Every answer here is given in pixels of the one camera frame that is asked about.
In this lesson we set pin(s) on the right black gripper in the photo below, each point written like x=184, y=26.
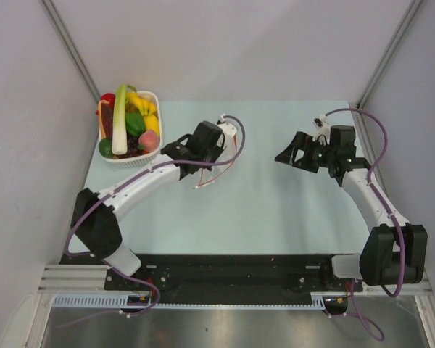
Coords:
x=304, y=143

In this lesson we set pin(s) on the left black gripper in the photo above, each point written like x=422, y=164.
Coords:
x=218, y=148

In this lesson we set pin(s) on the clear orange zip bag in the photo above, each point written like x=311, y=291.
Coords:
x=209, y=175

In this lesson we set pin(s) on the pink peach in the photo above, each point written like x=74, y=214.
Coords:
x=148, y=141

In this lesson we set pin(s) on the green bell pepper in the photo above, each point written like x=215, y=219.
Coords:
x=134, y=124

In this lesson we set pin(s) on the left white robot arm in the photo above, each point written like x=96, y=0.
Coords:
x=97, y=215

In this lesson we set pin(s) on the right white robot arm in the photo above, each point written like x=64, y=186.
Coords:
x=395, y=251

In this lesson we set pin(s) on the yellow bell pepper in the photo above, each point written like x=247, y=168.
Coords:
x=152, y=123

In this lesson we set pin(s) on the white plastic basket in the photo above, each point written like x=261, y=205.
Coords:
x=144, y=159

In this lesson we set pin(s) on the dark grape bunch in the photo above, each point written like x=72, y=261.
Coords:
x=133, y=149

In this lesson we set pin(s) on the green white leek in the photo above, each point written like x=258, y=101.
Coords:
x=119, y=132

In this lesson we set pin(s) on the red bell pepper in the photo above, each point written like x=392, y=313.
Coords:
x=110, y=98

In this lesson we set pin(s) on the orange sliced papaya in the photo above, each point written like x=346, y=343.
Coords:
x=105, y=118

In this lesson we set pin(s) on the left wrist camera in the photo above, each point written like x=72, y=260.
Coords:
x=229, y=132

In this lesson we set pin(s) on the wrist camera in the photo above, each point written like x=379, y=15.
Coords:
x=229, y=132
x=323, y=128

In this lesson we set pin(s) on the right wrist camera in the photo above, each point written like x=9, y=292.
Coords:
x=323, y=128

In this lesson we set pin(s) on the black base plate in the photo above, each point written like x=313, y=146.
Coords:
x=242, y=279

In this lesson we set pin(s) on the right aluminium post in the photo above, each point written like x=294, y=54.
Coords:
x=391, y=49

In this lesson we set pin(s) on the aluminium post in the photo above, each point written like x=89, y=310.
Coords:
x=68, y=43
x=391, y=49

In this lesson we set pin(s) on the white cable duct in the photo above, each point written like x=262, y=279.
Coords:
x=134, y=302

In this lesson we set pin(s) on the aluminium front rail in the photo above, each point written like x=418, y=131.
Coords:
x=90, y=279

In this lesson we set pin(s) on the left aluminium post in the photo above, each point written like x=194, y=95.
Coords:
x=68, y=43

